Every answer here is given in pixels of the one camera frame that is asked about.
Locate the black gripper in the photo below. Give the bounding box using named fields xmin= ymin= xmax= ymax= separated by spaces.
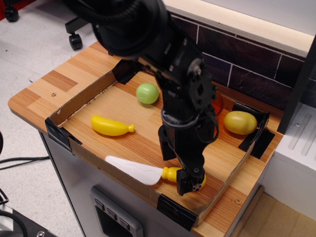
xmin=158 ymin=108 xmax=219 ymax=196

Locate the black chair base with casters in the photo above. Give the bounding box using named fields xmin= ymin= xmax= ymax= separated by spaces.
xmin=0 ymin=0 xmax=96 ymax=51

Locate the yellow toy banana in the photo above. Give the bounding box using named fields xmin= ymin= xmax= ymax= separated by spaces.
xmin=91 ymin=115 xmax=135 ymax=136

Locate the metal frame with screw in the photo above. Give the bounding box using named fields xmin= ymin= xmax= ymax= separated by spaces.
xmin=0 ymin=190 xmax=56 ymax=237

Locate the black vertical post right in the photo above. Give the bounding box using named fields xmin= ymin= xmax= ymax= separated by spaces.
xmin=277 ymin=37 xmax=316 ymax=134

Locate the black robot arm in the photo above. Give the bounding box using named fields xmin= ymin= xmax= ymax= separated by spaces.
xmin=65 ymin=0 xmax=219 ymax=195

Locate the black floor cable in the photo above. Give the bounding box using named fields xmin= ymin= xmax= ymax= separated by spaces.
xmin=0 ymin=156 xmax=50 ymax=170

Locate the orange transparent plastic pot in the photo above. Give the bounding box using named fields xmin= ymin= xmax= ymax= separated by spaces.
xmin=211 ymin=85 xmax=223 ymax=117

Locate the light wooden shelf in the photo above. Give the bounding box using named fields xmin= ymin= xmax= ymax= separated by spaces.
xmin=164 ymin=0 xmax=315 ymax=58

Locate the green toy apple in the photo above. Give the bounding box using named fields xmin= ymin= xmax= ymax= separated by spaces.
xmin=136 ymin=83 xmax=159 ymax=104

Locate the grey oven control panel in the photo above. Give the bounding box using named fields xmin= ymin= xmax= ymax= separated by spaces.
xmin=89 ymin=187 xmax=144 ymax=237

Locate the cardboard fence with black tape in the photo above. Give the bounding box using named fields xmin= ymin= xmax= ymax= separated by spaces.
xmin=43 ymin=67 xmax=280 ymax=237

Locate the yellow-green toy potato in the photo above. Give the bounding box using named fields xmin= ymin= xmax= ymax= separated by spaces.
xmin=224 ymin=111 xmax=258 ymax=135

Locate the toy knife yellow handle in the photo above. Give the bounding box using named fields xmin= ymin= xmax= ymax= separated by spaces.
xmin=105 ymin=155 xmax=207 ymax=191

